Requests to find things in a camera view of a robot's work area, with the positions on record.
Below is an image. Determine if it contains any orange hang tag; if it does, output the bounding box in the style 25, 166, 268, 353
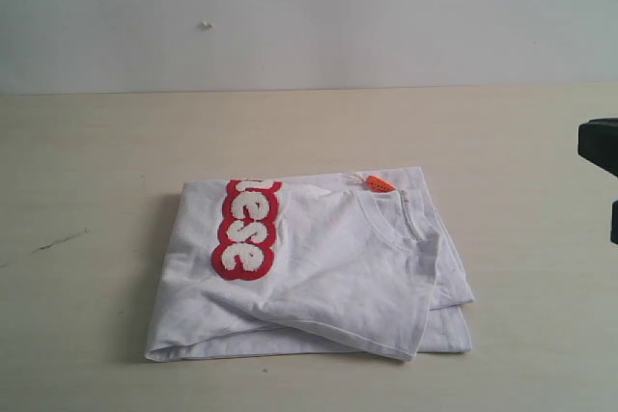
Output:
364, 176, 396, 193

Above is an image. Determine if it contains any white t-shirt red lettering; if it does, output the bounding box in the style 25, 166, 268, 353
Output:
145, 167, 474, 362

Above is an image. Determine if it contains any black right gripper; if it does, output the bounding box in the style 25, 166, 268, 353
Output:
577, 117, 618, 245

